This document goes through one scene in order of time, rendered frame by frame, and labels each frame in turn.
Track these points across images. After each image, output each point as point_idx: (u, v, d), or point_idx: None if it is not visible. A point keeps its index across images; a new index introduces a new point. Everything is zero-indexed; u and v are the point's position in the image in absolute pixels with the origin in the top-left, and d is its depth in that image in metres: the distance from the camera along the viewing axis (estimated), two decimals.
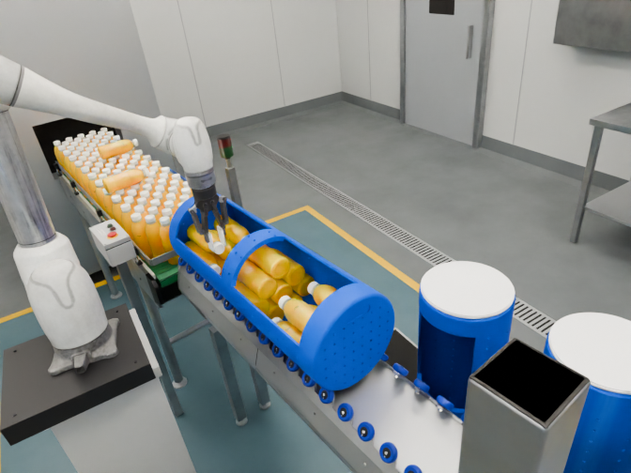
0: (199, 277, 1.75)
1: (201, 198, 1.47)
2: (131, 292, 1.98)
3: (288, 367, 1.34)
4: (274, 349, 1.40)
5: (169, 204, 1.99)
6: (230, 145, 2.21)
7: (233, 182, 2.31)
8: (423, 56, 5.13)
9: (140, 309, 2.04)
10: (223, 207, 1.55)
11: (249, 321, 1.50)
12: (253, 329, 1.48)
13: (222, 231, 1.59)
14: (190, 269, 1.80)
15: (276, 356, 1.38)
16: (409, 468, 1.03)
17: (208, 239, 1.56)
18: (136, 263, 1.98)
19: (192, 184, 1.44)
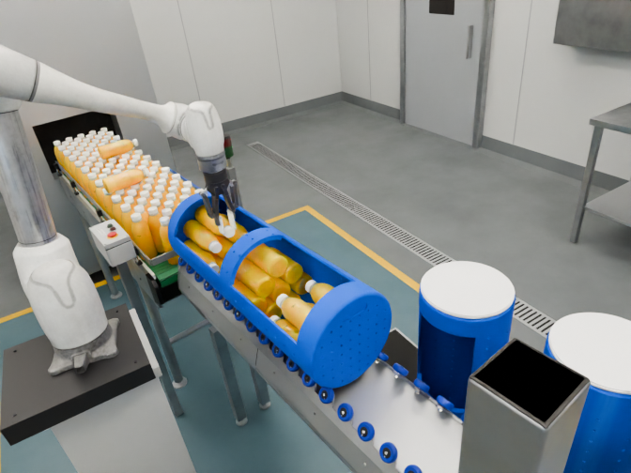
0: (199, 275, 1.75)
1: (212, 181, 1.50)
2: (131, 292, 1.98)
3: (290, 368, 1.34)
4: (274, 350, 1.39)
5: (169, 204, 1.99)
6: (230, 145, 2.21)
7: None
8: (423, 56, 5.13)
9: (140, 309, 2.04)
10: (234, 191, 1.58)
11: (248, 322, 1.50)
12: (254, 327, 1.48)
13: (232, 215, 1.62)
14: (191, 268, 1.80)
15: (278, 355, 1.38)
16: (409, 468, 1.03)
17: (219, 222, 1.59)
18: (136, 263, 1.98)
19: (204, 168, 1.47)
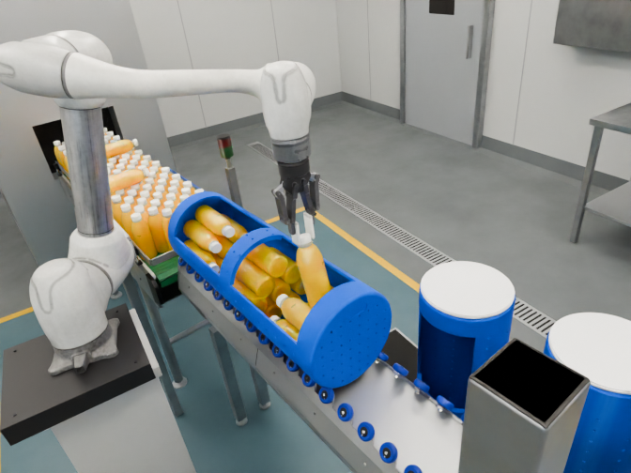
0: (199, 275, 1.75)
1: (292, 175, 1.09)
2: (131, 292, 1.98)
3: (290, 368, 1.34)
4: (274, 350, 1.39)
5: (169, 204, 1.99)
6: (230, 145, 2.21)
7: (233, 182, 2.31)
8: (423, 56, 5.13)
9: (140, 309, 2.04)
10: (315, 188, 1.17)
11: (248, 322, 1.50)
12: (254, 327, 1.48)
13: (311, 220, 1.21)
14: (191, 268, 1.80)
15: (278, 355, 1.38)
16: (409, 468, 1.03)
17: (294, 230, 1.19)
18: (136, 263, 1.98)
19: (282, 156, 1.06)
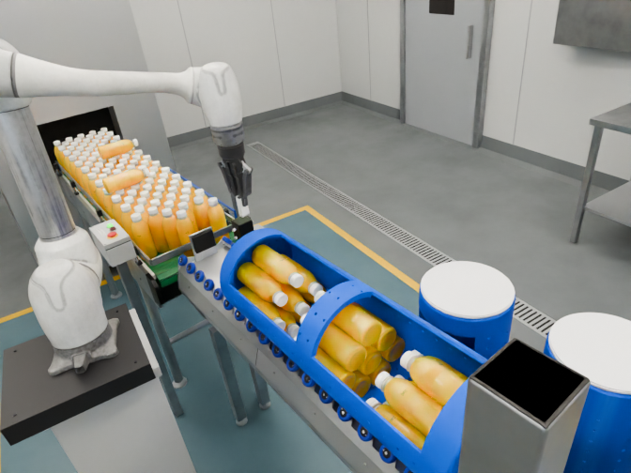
0: (198, 272, 1.76)
1: (219, 153, 1.34)
2: (131, 292, 1.98)
3: (293, 367, 1.33)
4: (275, 352, 1.39)
5: (169, 204, 1.99)
6: None
7: None
8: (423, 56, 5.13)
9: (140, 309, 2.04)
10: (243, 178, 1.35)
11: (247, 326, 1.50)
12: None
13: (241, 201, 1.41)
14: (188, 270, 1.81)
15: (280, 350, 1.38)
16: None
17: (238, 201, 1.43)
18: (136, 263, 1.98)
19: None
